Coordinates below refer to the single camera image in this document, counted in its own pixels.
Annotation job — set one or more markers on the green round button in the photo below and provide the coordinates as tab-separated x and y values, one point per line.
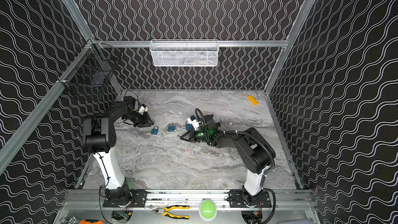
207	210

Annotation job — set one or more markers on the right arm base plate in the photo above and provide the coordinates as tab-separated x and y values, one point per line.
241	198

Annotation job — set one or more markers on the blue padlock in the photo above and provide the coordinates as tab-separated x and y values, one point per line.
188	126
172	127
155	130

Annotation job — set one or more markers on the green circuit board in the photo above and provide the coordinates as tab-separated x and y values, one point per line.
122	216

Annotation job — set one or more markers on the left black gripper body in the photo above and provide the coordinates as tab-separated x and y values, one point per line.
144	121

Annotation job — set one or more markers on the black wire basket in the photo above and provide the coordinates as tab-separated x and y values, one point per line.
94	76

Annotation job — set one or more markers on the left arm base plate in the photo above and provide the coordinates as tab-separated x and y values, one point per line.
138	198

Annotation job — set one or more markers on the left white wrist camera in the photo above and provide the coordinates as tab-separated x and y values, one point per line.
142	109

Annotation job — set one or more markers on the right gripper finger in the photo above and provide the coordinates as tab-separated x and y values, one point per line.
186	135
187	139

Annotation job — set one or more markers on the orange tool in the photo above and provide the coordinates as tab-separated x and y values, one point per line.
91	221

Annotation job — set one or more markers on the white wire basket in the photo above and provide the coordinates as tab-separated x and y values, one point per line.
184	52

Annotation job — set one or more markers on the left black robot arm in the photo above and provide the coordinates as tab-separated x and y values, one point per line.
99	138

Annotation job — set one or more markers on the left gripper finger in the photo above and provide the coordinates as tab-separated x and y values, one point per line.
149	121
144	125

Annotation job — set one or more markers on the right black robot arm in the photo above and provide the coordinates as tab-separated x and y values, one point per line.
256	153

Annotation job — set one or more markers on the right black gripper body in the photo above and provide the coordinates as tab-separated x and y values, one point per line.
193	134

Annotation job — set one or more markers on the yellow block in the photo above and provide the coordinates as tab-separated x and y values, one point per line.
252	100

